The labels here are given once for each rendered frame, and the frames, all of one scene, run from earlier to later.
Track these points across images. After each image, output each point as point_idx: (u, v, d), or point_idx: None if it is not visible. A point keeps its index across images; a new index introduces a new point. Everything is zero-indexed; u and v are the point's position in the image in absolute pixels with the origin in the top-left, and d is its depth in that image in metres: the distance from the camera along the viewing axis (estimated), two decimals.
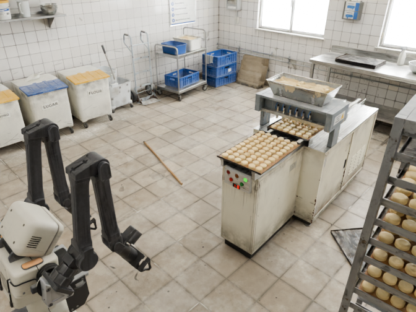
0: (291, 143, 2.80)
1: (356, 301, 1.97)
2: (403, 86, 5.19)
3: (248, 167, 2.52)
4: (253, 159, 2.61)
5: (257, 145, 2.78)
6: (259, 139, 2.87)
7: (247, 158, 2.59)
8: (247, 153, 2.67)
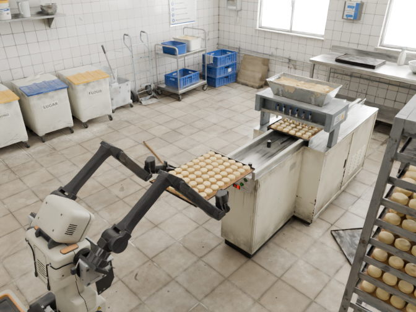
0: (242, 168, 2.33)
1: (356, 301, 1.97)
2: (403, 86, 5.19)
3: (184, 197, 2.03)
4: (192, 186, 2.13)
5: (202, 168, 2.31)
6: (205, 161, 2.40)
7: None
8: (186, 178, 2.19)
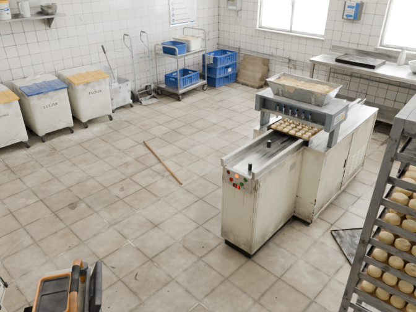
0: None
1: (356, 301, 1.97)
2: (403, 86, 5.19)
3: None
4: None
5: None
6: None
7: None
8: None
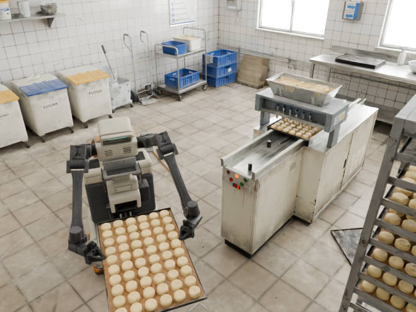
0: (121, 304, 1.42)
1: (356, 301, 1.97)
2: (403, 86, 5.19)
3: (120, 221, 1.84)
4: (130, 234, 1.76)
5: (156, 257, 1.63)
6: (172, 269, 1.57)
7: (135, 226, 1.79)
8: (147, 233, 1.75)
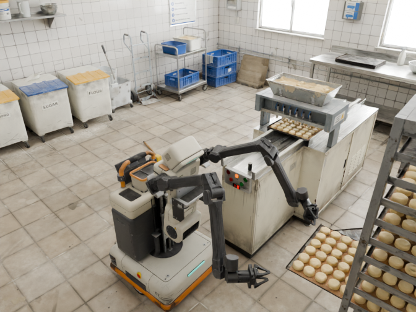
0: None
1: None
2: (403, 86, 5.19)
3: (301, 255, 1.71)
4: (326, 261, 1.67)
5: None
6: None
7: (321, 252, 1.70)
8: (339, 253, 1.70)
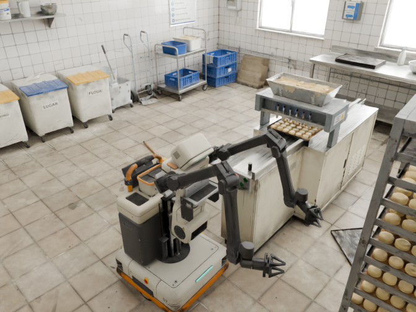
0: None
1: None
2: (403, 86, 5.19)
3: None
4: None
5: None
6: None
7: None
8: None
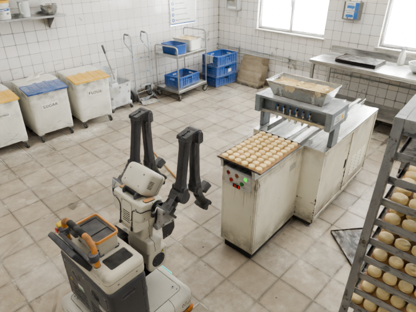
0: None
1: None
2: (403, 86, 5.19)
3: None
4: None
5: None
6: None
7: None
8: None
